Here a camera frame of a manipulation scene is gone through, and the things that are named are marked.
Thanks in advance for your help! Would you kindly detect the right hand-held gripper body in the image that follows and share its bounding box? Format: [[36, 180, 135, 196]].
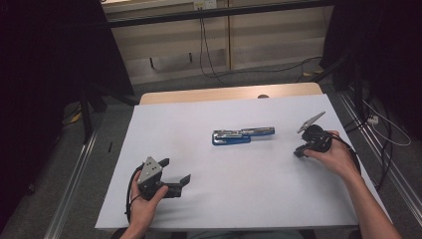
[[297, 111, 334, 154]]

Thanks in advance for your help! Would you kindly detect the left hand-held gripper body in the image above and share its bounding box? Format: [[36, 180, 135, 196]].
[[136, 155, 166, 202]]

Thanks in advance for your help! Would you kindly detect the blue stapler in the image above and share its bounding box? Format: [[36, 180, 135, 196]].
[[211, 125, 276, 146]]

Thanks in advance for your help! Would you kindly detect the person's right hand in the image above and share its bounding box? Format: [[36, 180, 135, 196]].
[[303, 129, 361, 182]]

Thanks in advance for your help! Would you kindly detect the person's left hand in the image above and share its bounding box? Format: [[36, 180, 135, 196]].
[[128, 178, 169, 231]]

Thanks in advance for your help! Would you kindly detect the white table cover sheet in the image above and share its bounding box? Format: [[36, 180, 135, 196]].
[[95, 94, 394, 231]]

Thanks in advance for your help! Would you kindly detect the black metal stand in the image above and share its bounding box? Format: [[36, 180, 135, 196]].
[[311, 49, 370, 124], [78, 83, 139, 145]]

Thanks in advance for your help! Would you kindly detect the beige wooden cabinet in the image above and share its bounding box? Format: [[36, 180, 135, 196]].
[[100, 0, 334, 86]]

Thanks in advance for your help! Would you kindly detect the black curtain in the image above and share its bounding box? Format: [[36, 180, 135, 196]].
[[0, 0, 135, 233], [318, 0, 422, 142]]

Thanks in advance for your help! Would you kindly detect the black horizontal bar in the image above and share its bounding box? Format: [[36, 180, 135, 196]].
[[105, 0, 336, 30]]

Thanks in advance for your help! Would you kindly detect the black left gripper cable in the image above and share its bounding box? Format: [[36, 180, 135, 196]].
[[124, 164, 144, 224]]

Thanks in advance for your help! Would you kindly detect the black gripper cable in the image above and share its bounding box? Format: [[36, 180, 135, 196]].
[[326, 131, 363, 176], [124, 164, 144, 224]]

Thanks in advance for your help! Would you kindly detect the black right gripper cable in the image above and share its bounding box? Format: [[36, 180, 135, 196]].
[[326, 131, 363, 176]]

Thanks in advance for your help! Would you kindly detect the black floor cable bundle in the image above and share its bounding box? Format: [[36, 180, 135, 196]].
[[342, 83, 395, 192]]

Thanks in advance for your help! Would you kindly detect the black hanging cable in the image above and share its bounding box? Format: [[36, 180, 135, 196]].
[[198, 18, 233, 86], [201, 18, 324, 82]]

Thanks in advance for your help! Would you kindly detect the white cable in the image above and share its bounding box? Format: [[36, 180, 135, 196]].
[[362, 99, 413, 147]]

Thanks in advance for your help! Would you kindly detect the white wall socket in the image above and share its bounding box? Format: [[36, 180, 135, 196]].
[[193, 0, 218, 11]]

